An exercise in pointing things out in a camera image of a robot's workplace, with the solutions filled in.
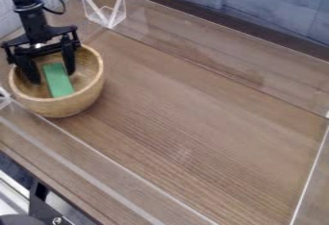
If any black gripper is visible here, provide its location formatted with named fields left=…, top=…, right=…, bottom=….
left=1, top=25, right=82, bottom=85

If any green stick block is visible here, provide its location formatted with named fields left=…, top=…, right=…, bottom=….
left=43, top=62, right=75, bottom=98

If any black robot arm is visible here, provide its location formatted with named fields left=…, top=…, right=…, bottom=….
left=1, top=0, right=82, bottom=85

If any wooden bowl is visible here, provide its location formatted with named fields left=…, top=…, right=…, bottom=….
left=9, top=44, right=104, bottom=118

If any black cable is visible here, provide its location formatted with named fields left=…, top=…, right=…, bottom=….
left=41, top=0, right=67, bottom=15

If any clear acrylic corner bracket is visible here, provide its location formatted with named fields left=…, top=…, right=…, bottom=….
left=82, top=0, right=126, bottom=29

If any clear acrylic front wall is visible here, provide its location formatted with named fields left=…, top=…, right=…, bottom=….
left=0, top=87, right=218, bottom=225

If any clear acrylic wall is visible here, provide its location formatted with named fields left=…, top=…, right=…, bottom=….
left=0, top=87, right=218, bottom=225
left=114, top=0, right=329, bottom=117
left=289, top=128, right=329, bottom=225

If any black table leg bracket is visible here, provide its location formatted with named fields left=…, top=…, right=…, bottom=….
left=27, top=180, right=87, bottom=225

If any clear acrylic back wall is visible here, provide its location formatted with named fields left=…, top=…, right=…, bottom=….
left=114, top=0, right=329, bottom=117

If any clear acrylic right wall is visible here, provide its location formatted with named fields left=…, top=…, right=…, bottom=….
left=289, top=128, right=329, bottom=225

